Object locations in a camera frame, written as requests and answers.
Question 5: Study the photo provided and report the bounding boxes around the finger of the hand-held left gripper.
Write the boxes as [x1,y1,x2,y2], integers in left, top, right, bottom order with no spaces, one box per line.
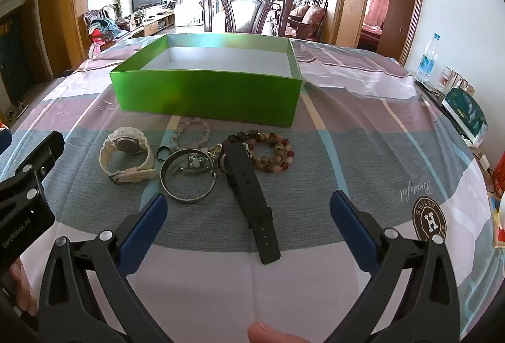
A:
[0,131,66,202]

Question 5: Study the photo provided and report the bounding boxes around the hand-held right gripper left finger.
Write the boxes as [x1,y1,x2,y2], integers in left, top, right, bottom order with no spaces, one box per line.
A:
[37,193,186,343]

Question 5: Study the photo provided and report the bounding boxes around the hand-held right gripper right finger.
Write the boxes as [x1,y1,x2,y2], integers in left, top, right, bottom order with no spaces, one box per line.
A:
[324,190,470,343]

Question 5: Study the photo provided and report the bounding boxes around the silver bangle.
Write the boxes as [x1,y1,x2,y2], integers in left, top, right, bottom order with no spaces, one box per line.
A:
[160,148,218,204]

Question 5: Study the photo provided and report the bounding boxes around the green bead bracelet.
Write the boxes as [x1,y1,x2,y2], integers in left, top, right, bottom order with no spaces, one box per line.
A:
[170,154,210,175]

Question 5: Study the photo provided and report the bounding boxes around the white wrist watch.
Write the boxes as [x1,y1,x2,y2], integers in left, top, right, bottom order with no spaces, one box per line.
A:
[98,126,156,185]

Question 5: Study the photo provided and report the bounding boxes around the black wrist watch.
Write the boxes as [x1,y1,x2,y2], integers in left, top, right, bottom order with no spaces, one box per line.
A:
[219,141,282,265]

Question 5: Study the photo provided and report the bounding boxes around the dark brown bead bracelet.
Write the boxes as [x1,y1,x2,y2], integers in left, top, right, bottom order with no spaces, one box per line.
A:
[227,131,273,144]

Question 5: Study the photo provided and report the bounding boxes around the green cardboard box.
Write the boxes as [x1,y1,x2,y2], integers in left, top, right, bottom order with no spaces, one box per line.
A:
[110,33,304,128]

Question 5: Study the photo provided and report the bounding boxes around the person's left hand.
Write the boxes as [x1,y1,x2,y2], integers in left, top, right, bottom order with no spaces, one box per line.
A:
[7,257,38,318]

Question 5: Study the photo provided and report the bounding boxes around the person's right hand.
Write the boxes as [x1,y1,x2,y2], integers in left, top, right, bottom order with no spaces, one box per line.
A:
[248,321,302,343]

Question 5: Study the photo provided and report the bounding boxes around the pair of shoes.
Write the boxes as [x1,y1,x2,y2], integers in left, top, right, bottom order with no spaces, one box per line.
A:
[5,100,29,120]

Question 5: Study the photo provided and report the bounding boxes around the plaid tablecloth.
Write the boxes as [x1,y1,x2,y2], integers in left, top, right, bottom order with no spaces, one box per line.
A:
[0,31,505,343]

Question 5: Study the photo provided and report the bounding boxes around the gold charm pendant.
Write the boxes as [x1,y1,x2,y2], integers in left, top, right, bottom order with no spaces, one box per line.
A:
[207,144,225,174]

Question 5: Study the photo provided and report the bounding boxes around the wooden armchair with clothes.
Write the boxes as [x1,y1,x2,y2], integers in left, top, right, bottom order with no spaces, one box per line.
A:
[84,4,132,43]

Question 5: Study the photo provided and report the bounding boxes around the wooden television cabinet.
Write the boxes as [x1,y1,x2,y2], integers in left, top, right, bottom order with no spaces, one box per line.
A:
[118,11,176,37]

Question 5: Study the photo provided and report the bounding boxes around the small printed boxes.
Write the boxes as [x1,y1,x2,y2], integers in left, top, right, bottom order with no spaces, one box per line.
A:
[437,67,475,96]

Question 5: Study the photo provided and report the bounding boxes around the plastic water bottle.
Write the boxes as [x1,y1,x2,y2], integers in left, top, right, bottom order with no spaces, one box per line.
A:
[415,33,441,82]

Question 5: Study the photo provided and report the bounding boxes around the wooden sofa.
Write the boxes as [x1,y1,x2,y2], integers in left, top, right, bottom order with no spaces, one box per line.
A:
[287,0,329,43]

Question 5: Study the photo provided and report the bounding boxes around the carved wooden chair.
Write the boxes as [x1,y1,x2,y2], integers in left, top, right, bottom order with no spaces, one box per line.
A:
[202,0,294,37]

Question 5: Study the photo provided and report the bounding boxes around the mixed agate bead bracelet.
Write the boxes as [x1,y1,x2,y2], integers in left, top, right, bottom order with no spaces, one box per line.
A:
[248,135,296,173]

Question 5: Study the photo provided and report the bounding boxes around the pale pink bead bracelet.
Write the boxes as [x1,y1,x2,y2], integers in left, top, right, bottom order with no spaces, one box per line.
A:
[170,117,212,150]

